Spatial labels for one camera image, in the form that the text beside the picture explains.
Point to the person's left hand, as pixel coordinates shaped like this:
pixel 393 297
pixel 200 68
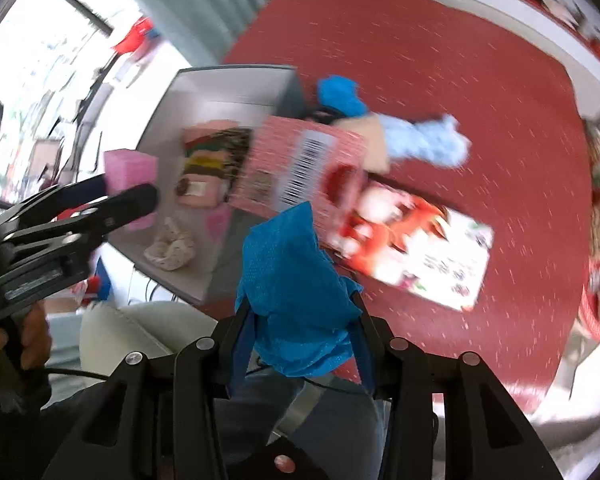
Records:
pixel 35 335

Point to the pink patterned carton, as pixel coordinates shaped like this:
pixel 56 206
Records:
pixel 280 150

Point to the red round tray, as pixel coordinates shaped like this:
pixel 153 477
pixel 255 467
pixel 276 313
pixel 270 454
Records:
pixel 592 310

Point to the white printed carton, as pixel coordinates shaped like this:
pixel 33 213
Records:
pixel 445 260

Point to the white patterned scrunchie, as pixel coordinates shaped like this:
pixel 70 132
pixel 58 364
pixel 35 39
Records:
pixel 170 247

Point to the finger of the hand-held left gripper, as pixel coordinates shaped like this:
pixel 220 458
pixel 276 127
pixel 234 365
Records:
pixel 82 188
pixel 140 199

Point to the striped knit hat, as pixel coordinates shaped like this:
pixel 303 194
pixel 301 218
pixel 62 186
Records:
pixel 200 160

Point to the grey storage box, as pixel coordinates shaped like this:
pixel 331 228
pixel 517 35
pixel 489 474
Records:
pixel 220 95

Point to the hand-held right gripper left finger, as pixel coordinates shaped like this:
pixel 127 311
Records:
pixel 240 350

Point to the light blue fluffy cloth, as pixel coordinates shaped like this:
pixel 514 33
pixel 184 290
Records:
pixel 430 142

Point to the pink sponge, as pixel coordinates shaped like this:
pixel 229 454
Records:
pixel 130 170

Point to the beige knit cloth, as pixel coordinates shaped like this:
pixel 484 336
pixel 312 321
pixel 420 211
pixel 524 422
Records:
pixel 375 145

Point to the red plastic basin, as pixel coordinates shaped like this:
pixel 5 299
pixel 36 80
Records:
pixel 135 40

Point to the leopard print cloth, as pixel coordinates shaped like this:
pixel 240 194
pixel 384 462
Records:
pixel 232 152

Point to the pale green curtain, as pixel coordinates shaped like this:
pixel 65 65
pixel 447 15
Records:
pixel 190 0

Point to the blue mesh cloth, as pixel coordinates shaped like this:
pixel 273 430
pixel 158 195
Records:
pixel 290 285
pixel 340 95

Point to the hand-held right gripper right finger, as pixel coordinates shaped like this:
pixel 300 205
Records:
pixel 362 355

